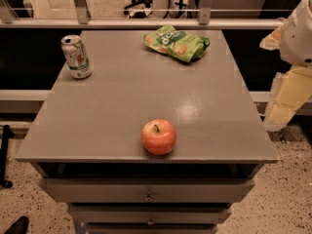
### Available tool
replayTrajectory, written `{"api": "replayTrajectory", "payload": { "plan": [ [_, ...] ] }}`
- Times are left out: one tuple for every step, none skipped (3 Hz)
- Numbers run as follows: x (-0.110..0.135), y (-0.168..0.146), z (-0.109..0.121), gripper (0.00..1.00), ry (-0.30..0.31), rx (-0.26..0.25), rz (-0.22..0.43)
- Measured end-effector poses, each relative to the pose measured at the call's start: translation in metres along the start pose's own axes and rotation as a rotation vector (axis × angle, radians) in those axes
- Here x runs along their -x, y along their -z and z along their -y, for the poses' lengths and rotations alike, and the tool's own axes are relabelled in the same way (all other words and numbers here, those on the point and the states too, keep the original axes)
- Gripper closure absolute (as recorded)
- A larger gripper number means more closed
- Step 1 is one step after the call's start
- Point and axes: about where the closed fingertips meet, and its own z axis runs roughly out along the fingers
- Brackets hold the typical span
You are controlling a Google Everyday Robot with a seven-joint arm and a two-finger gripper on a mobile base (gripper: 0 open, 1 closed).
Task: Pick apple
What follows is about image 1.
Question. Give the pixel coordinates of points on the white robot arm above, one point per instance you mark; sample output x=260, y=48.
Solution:
x=290, y=90

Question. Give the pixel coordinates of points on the red apple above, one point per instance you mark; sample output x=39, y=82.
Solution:
x=158, y=137

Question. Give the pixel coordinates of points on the green snack bag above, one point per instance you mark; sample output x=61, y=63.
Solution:
x=177, y=44

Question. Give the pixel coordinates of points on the grey drawer cabinet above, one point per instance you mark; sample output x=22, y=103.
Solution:
x=91, y=128

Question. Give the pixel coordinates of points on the white green drink can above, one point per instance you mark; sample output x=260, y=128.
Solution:
x=76, y=56

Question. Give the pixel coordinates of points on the black office chair base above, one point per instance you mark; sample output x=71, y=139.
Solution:
x=138, y=9

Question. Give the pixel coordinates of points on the top grey drawer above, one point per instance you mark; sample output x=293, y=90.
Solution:
x=146, y=190

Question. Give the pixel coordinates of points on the grey drawer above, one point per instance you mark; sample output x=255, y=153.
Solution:
x=146, y=190
x=144, y=214
x=151, y=229

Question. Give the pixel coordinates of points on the metal glass railing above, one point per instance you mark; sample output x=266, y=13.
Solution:
x=201, y=17

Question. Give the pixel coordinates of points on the bottom grey drawer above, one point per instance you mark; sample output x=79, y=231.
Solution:
x=151, y=229

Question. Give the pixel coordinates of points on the middle grey drawer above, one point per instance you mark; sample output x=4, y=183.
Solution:
x=144, y=214

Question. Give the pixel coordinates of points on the black stand at left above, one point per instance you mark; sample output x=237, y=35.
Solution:
x=6, y=135

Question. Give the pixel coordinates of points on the black shoe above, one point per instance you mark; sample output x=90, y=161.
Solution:
x=20, y=226

